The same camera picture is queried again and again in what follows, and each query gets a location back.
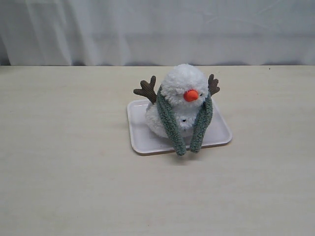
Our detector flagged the white plastic tray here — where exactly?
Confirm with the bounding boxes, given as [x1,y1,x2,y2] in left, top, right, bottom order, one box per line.
[126,99,232,155]

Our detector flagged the white plush snowman toy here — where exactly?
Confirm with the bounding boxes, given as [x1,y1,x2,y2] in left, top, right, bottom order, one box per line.
[133,64,220,138]

